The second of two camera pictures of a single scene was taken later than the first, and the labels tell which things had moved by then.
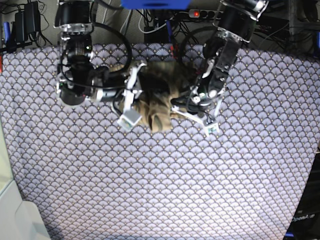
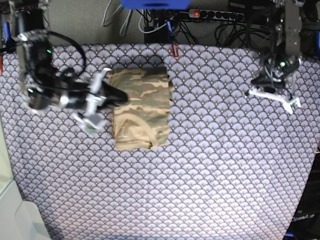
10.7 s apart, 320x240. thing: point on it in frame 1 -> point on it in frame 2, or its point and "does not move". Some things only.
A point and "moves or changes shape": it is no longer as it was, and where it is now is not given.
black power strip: [205, 14] does not move
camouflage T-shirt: [160, 81] moves or changes shape
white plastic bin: [19, 220] does not move
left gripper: [103, 84] -> [82, 96]
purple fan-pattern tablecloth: [82, 176] does not move
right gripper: [203, 100] -> [281, 69]
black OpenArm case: [307, 225] does not move
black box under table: [159, 36] does not move
